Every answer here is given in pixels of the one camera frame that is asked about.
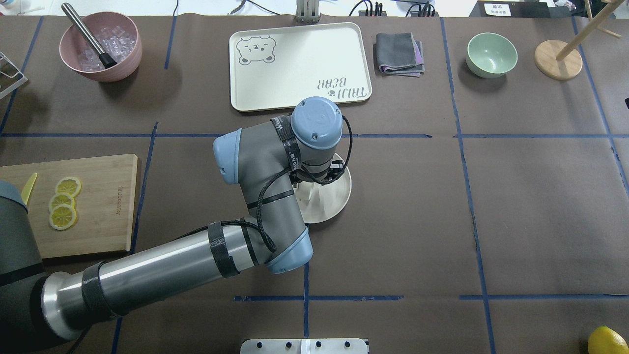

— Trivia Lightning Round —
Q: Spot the white pole mount base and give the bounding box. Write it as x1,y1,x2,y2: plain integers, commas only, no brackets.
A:
240,338,370,354

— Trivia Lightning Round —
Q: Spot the white cup rack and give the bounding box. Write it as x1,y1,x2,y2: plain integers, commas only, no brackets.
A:
0,52,29,99

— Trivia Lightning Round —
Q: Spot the wooden mug tree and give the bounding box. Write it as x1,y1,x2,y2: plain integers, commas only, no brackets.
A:
534,0,624,81

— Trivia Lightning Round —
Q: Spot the lemon slice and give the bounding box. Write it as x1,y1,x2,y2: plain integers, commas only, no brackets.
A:
49,192,76,212
55,177,82,197
49,204,77,231

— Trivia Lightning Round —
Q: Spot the cream round plate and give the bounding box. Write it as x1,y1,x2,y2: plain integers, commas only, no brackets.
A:
293,169,352,224

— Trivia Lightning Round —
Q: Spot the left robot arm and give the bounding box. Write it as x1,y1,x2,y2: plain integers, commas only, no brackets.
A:
0,97,348,354

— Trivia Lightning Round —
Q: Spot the lemon slice middle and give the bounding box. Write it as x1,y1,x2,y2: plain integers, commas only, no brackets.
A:
49,192,76,212

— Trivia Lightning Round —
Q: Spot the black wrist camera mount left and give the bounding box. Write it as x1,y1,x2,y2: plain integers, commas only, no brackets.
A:
321,159,346,184

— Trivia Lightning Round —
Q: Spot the white bear tray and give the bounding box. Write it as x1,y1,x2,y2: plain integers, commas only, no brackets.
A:
229,22,372,112

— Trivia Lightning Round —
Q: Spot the lemon slice top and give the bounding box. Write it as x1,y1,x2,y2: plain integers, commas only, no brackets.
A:
55,177,82,197

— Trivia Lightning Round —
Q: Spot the steel muddler black tip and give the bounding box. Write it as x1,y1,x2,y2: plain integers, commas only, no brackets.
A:
61,2,117,69

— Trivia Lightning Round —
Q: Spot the yellow lemon lower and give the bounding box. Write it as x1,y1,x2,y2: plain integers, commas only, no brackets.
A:
588,326,629,354

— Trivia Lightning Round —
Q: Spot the pink bowl with ice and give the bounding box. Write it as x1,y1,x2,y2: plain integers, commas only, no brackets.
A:
59,12,143,83

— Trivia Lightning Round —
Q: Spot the lemon slice bottom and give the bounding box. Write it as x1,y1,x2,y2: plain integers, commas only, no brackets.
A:
49,204,77,231

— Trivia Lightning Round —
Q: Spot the grey folded cloth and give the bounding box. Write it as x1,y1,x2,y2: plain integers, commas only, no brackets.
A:
375,33,425,78

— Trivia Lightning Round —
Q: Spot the aluminium frame post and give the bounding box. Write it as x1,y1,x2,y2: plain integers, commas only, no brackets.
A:
296,0,320,23

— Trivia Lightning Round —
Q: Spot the yellow plastic knife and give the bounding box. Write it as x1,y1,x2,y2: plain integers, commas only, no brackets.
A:
21,173,38,206

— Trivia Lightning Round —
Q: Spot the green bowl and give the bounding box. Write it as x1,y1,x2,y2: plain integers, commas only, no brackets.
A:
465,33,518,79

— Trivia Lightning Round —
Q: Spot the black label box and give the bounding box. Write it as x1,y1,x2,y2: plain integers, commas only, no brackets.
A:
469,0,552,18

